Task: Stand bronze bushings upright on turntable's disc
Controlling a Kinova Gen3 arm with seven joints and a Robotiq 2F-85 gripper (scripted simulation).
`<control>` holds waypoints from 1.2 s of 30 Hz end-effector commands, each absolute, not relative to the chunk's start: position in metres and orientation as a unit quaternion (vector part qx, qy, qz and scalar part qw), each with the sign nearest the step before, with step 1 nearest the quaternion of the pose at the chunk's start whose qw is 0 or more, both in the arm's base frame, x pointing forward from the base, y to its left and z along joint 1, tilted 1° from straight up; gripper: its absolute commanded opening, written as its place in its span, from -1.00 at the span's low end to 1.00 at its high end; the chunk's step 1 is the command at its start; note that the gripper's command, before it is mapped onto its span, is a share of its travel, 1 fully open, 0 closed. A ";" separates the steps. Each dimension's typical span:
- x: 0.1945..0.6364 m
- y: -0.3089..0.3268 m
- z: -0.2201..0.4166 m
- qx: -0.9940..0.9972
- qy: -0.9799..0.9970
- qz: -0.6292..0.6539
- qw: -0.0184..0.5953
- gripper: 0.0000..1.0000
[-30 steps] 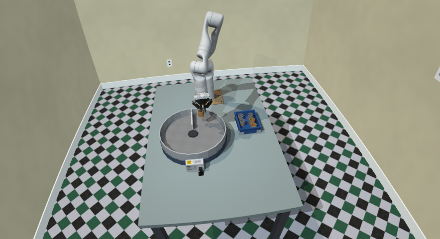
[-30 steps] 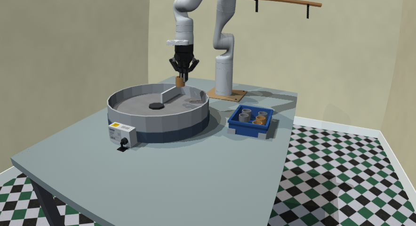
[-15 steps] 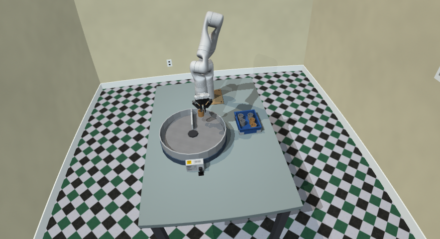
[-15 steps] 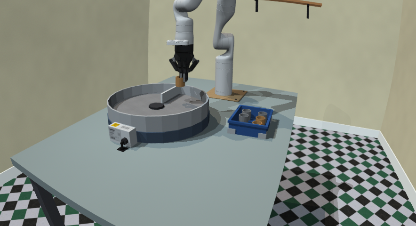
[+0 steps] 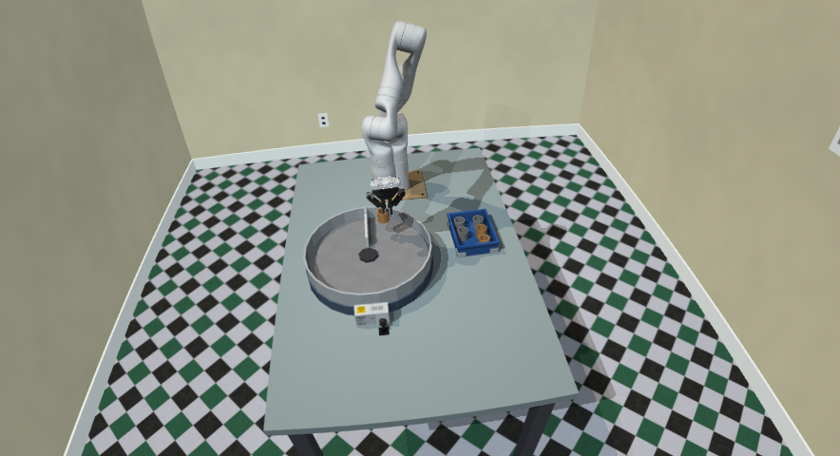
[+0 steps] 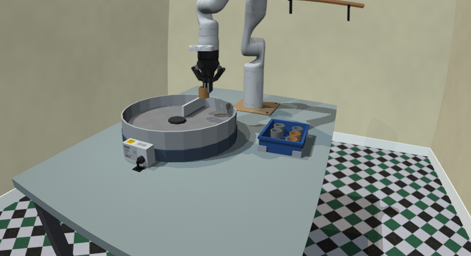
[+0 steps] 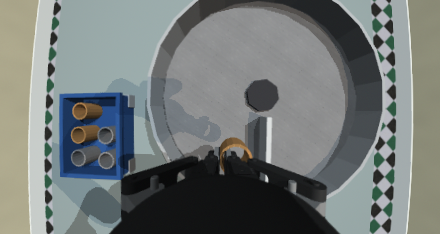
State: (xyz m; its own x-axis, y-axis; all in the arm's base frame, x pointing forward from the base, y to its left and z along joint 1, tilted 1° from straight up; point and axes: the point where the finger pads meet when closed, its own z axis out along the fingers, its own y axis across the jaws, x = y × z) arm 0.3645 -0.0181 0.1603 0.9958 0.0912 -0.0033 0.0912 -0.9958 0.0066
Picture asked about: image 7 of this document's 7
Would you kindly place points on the grey round turntable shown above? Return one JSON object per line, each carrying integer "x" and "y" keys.
{"x": 298, "y": 81}

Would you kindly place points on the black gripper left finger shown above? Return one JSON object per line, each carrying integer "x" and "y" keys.
{"x": 138, "y": 186}

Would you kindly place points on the grey metal sleeve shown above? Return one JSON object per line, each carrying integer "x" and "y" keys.
{"x": 85, "y": 155}
{"x": 107, "y": 135}
{"x": 105, "y": 159}

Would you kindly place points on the blue crate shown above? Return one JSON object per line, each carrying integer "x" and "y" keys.
{"x": 125, "y": 161}

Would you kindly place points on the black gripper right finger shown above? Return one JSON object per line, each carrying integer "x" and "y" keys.
{"x": 311, "y": 191}

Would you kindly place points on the bronze bushing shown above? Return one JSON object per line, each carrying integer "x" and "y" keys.
{"x": 83, "y": 134}
{"x": 93, "y": 111}
{"x": 233, "y": 142}

